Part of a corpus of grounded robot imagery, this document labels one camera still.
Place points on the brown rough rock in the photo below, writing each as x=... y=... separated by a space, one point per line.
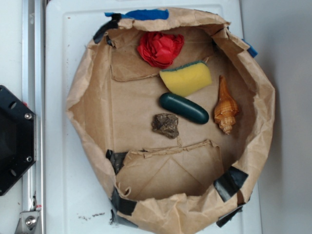
x=166 y=124

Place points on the aluminium extrusion rail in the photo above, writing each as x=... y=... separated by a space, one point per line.
x=33 y=78

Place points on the dark green capsule case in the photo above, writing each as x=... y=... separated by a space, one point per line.
x=184 y=107

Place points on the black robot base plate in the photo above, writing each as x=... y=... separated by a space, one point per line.
x=17 y=139

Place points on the yellow green sponge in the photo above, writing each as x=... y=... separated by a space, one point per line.
x=187 y=79

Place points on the metal corner bracket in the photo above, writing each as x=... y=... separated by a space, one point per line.
x=29 y=223

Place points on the white plastic tray board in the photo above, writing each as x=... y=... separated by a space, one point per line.
x=75 y=202

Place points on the red crumpled paper ball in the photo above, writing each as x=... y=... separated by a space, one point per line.
x=160 y=49

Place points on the brown paper bag tray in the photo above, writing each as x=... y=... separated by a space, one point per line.
x=162 y=185

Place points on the orange spiral sea shell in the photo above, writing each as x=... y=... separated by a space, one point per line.
x=226 y=108

